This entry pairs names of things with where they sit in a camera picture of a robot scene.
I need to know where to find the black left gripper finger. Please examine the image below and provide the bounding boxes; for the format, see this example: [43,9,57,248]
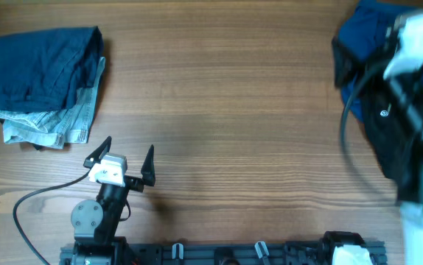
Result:
[83,136,112,169]
[141,145,155,186]

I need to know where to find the dark blue shorts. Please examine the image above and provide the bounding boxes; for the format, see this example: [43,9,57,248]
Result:
[0,26,104,113]

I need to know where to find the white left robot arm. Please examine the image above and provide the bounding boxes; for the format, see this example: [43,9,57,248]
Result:
[69,137,155,264]

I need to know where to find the blue garment in pile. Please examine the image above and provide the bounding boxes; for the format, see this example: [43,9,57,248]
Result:
[336,1,423,128]

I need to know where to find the light blue denim jeans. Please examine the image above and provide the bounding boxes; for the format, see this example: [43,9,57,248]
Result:
[0,57,105,149]

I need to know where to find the black garment in pile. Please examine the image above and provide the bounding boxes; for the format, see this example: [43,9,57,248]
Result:
[360,68,423,180]

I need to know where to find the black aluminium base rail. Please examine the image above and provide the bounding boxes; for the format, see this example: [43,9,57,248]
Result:
[59,241,388,265]

